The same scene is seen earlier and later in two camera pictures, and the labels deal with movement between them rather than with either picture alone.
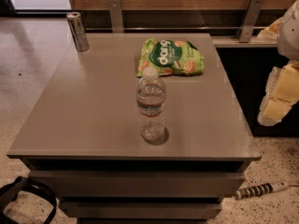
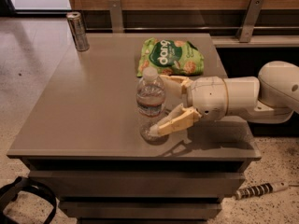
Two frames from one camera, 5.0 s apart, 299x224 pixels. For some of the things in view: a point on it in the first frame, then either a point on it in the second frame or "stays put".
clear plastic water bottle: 150,102 stays put
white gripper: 289,32 -> 206,96
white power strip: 260,189 stays put
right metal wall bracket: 249,19 stays put
